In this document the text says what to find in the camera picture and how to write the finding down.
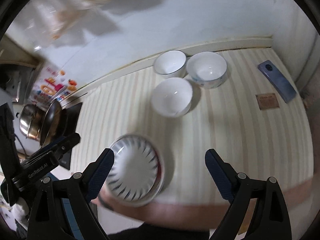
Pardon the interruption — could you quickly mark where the blue striped white plate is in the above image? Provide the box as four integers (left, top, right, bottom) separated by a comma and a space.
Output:
106, 134, 165, 207

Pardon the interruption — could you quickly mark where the plain white bowl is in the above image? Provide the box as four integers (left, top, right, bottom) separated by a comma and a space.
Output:
151, 77, 193, 118

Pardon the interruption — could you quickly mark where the white bowl dark rim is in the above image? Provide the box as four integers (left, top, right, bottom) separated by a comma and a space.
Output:
153, 50, 187, 79

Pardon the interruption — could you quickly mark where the white bowl blue pattern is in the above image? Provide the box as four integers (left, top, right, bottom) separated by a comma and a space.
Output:
186, 51, 227, 89

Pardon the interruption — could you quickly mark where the dark frying pan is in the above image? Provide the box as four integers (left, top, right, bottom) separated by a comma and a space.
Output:
40, 99, 66, 147

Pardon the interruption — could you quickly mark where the black induction cooktop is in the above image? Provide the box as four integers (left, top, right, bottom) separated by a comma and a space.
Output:
57, 102, 82, 170

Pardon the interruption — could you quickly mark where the stainless steel pot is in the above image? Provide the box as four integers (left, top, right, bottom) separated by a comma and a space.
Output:
19, 104, 45, 141

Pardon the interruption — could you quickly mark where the colourful sticker poster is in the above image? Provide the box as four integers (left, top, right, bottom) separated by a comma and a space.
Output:
28, 62, 79, 108

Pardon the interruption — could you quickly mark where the striped table cloth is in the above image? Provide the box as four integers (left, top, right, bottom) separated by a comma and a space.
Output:
71, 48, 313, 206

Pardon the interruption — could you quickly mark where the brown label patch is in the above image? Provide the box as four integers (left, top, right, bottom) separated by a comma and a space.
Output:
256, 93, 279, 110

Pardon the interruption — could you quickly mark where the blue smartphone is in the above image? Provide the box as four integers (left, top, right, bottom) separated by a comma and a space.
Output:
258, 60, 297, 103

